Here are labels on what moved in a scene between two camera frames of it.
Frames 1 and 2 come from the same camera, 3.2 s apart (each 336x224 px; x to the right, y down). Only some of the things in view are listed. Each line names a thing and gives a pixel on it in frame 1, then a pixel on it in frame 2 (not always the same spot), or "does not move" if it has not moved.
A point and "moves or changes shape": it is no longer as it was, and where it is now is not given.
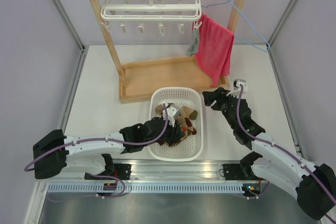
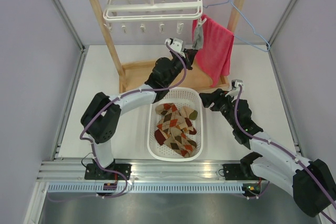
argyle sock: (184, 130) → (177, 140)
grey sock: (193, 48) moves or changes shape
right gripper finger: (220, 93) does not move
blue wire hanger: (243, 17) does not move
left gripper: (175, 134) → (190, 55)
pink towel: (215, 48) does not move
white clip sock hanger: (151, 7) does not move
